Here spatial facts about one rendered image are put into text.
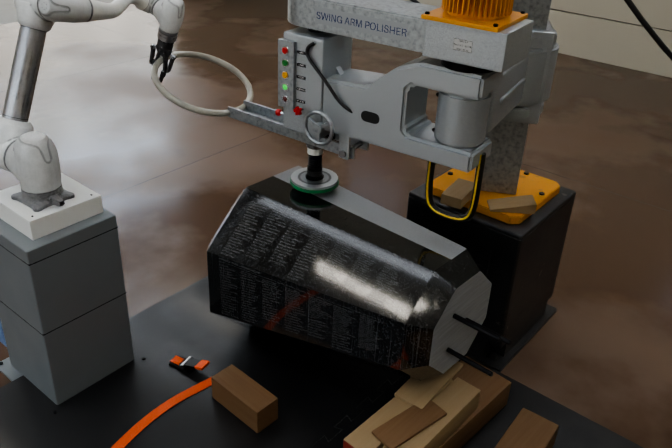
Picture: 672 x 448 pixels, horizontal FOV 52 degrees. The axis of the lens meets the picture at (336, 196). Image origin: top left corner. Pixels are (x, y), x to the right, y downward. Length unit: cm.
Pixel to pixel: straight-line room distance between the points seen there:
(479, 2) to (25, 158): 178
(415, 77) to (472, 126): 27
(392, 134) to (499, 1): 64
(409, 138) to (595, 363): 162
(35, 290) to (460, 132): 175
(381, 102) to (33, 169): 137
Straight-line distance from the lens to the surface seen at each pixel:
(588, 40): 876
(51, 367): 318
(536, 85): 307
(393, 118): 263
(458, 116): 251
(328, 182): 303
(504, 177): 328
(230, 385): 308
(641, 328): 402
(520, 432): 303
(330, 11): 266
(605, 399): 350
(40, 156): 289
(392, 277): 263
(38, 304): 299
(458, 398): 293
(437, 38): 243
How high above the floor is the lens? 225
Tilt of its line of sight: 28 degrees down
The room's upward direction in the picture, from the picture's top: 3 degrees clockwise
